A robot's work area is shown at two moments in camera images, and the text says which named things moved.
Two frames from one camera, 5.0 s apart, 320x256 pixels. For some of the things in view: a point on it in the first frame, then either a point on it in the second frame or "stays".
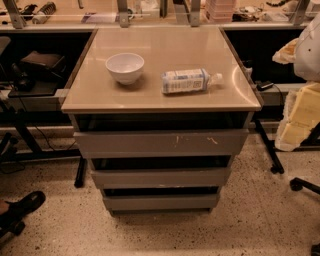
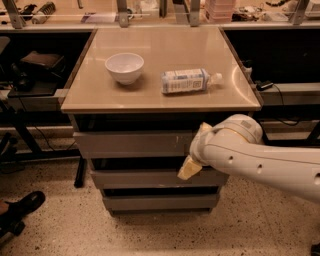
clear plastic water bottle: x=187 y=80 stays
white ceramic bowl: x=126 y=68 stays
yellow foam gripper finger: x=287 y=53 to x=204 y=128
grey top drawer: x=162 y=144 stays
